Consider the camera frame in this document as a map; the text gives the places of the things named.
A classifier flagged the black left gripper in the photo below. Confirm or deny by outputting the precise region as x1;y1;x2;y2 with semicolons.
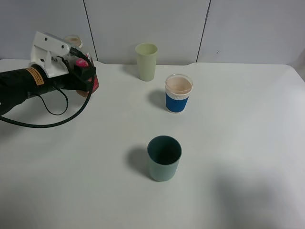
23;62;96;96

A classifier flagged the tea bottle with pink label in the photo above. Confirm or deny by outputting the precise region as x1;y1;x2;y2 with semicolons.
64;35;99;92

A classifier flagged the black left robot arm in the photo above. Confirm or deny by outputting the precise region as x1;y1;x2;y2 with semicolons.
0;64;96;115

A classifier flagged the light green tall cup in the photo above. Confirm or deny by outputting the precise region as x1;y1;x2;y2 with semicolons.
135;43;158;82

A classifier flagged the glass cup with blue sleeve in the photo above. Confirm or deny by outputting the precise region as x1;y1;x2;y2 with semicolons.
165;74;193;113

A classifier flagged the dark green cup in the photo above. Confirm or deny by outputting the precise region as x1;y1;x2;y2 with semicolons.
147;135;182;182

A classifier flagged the black braided cable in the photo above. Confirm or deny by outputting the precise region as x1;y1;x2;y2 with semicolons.
0;47;93;128

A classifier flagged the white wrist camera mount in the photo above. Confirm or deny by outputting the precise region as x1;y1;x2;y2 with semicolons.
29;31;72;78

